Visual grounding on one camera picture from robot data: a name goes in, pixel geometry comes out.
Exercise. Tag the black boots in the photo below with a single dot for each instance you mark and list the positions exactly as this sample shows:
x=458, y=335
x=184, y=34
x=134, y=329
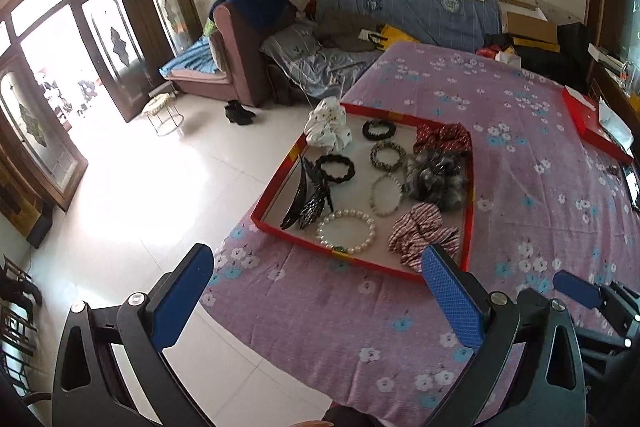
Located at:
x=239, y=113

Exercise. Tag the red bag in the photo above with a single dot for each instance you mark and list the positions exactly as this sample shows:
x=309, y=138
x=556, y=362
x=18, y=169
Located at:
x=495, y=54

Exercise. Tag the black scrunchie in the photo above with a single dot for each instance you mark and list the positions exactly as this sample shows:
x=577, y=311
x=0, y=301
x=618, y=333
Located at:
x=345, y=175

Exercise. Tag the round metal stool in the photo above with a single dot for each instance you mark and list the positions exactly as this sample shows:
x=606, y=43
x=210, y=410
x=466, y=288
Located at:
x=161, y=104

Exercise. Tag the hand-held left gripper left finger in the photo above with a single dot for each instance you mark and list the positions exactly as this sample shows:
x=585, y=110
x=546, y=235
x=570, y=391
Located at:
x=182, y=297

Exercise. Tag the grey fur scrunchie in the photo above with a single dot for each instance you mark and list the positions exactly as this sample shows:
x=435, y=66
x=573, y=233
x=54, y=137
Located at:
x=435, y=182

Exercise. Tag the dark wooden chair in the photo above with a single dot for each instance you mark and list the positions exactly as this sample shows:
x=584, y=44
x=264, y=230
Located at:
x=15, y=307

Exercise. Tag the red cardboard tray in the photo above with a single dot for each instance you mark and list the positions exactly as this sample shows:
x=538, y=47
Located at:
x=350, y=143

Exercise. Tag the glass pitcher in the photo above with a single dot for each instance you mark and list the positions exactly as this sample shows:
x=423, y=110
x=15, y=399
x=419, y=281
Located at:
x=631, y=79

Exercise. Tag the blue grey bedsheet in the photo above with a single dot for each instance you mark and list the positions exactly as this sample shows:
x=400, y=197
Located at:
x=330, y=67

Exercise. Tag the white paper sheet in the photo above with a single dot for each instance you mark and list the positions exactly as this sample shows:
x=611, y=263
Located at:
x=617, y=127

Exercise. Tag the mauve sofa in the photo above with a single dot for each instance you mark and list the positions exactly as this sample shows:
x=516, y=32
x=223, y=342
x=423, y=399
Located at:
x=240, y=42

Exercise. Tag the red scrunchie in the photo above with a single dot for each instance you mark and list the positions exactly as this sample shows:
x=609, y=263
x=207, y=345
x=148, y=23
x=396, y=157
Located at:
x=445, y=139

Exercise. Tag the plaid scrunchie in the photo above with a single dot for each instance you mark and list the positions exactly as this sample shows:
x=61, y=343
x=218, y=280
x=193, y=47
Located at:
x=420, y=232

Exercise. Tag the blue quilted sofa cover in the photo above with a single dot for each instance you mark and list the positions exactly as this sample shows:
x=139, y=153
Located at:
x=415, y=12

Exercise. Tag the dark cloth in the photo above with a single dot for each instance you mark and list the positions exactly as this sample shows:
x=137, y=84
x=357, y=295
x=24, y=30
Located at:
x=350, y=418

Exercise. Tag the brown cushion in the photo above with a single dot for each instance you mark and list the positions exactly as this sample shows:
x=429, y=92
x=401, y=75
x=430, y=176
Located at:
x=352, y=41

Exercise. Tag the yellow bag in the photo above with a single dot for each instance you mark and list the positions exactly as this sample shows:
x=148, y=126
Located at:
x=395, y=38

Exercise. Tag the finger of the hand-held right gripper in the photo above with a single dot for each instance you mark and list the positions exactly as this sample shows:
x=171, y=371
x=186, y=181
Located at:
x=575, y=289
x=607, y=354

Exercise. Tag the grey pillow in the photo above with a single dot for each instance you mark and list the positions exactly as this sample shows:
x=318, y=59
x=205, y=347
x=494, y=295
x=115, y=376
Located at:
x=292, y=44

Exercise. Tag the black smartphone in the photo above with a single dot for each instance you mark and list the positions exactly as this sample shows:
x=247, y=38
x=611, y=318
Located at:
x=634, y=189

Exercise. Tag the black curved hair clip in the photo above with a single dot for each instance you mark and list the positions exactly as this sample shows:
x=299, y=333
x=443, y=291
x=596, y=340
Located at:
x=299, y=199

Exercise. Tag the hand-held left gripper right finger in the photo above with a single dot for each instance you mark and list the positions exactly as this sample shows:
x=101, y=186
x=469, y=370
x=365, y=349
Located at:
x=452, y=302

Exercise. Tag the low wooden cabinet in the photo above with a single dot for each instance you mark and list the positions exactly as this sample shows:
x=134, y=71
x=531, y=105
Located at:
x=25, y=217

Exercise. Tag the blue cloth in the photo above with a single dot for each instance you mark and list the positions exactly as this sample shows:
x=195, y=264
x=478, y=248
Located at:
x=250, y=2

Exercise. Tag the wooden glass door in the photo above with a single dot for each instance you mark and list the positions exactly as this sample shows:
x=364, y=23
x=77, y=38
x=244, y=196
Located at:
x=135, y=32

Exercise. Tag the red box lid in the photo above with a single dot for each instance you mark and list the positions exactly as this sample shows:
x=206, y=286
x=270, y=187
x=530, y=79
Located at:
x=580, y=117

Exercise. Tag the black feather hair clip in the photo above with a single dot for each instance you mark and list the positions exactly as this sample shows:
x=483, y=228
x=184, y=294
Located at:
x=317, y=202

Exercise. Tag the brown cardboard box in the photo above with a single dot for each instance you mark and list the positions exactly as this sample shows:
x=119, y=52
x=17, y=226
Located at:
x=530, y=27

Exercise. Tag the yellow flat box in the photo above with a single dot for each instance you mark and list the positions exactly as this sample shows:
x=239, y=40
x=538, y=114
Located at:
x=535, y=44

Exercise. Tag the white dotted scrunchie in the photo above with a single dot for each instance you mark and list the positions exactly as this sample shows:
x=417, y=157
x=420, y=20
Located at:
x=327, y=127

